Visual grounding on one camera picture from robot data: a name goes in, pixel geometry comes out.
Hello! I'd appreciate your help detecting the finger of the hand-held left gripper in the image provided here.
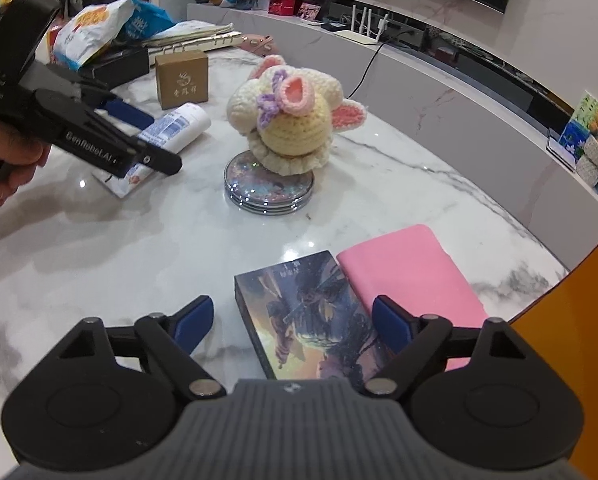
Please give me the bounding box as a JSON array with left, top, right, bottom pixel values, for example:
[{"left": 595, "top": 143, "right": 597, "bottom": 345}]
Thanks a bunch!
[
  {"left": 102, "top": 98, "right": 156, "bottom": 132},
  {"left": 128, "top": 140, "right": 184, "bottom": 177}
]

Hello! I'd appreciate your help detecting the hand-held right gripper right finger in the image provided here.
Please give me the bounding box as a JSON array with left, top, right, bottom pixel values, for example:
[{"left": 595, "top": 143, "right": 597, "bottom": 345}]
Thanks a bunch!
[{"left": 364, "top": 295, "right": 528, "bottom": 397}]

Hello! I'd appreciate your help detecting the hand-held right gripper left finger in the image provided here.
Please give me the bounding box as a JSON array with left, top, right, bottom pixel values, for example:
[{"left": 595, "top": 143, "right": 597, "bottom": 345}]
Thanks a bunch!
[{"left": 56, "top": 295, "right": 227, "bottom": 400}]

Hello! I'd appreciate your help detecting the white blue cream tube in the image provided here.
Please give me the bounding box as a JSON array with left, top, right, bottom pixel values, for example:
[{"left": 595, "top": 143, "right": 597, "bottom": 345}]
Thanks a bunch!
[{"left": 93, "top": 102, "right": 213, "bottom": 199}]

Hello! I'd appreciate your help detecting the small brown cardboard box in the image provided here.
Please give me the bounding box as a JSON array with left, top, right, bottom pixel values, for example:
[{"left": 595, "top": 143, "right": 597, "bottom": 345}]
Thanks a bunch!
[{"left": 154, "top": 51, "right": 210, "bottom": 111}]

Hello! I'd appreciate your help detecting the crocheted cream plush toy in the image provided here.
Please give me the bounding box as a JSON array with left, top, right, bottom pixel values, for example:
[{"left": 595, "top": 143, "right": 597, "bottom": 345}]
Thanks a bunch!
[{"left": 226, "top": 54, "right": 369, "bottom": 177}]

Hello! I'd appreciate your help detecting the orange cardboard box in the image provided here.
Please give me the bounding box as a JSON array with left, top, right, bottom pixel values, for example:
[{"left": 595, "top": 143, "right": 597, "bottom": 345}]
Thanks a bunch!
[{"left": 509, "top": 234, "right": 598, "bottom": 480}]

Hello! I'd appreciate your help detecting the person's left hand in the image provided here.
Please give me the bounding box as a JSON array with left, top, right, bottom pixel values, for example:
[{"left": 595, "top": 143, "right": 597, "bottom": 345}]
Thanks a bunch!
[{"left": 0, "top": 111, "right": 53, "bottom": 206}]

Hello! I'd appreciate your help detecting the flat black box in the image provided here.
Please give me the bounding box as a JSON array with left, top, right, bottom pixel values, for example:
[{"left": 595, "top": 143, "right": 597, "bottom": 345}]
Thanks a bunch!
[{"left": 79, "top": 46, "right": 151, "bottom": 92}]

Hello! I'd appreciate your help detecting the white orange snack bag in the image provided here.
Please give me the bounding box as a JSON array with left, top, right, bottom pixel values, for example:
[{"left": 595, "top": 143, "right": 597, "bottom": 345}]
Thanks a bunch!
[{"left": 53, "top": 0, "right": 136, "bottom": 71}]

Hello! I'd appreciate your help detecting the blue white snack bag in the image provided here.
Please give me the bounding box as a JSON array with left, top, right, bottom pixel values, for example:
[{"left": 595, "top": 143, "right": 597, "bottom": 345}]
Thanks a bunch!
[{"left": 116, "top": 0, "right": 176, "bottom": 44}]

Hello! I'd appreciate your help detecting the pink pouch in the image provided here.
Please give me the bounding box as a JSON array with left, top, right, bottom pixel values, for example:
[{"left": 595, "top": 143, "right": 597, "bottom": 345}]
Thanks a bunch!
[{"left": 236, "top": 33, "right": 280, "bottom": 56}]

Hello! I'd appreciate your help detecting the red box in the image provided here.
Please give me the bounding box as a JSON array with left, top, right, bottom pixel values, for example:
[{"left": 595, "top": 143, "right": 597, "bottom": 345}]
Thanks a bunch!
[{"left": 268, "top": 0, "right": 303, "bottom": 17}]

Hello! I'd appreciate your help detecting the white router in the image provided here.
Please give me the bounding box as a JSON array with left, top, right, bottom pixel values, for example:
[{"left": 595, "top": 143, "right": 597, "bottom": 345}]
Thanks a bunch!
[{"left": 336, "top": 4, "right": 393, "bottom": 46}]

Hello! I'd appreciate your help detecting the green blue painting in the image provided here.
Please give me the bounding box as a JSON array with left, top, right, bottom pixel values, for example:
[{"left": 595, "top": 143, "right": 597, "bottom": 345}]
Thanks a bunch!
[{"left": 548, "top": 91, "right": 598, "bottom": 172}]

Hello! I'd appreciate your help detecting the black cable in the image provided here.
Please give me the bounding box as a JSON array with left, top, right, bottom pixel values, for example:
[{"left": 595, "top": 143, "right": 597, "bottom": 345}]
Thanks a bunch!
[{"left": 346, "top": 42, "right": 388, "bottom": 99}]

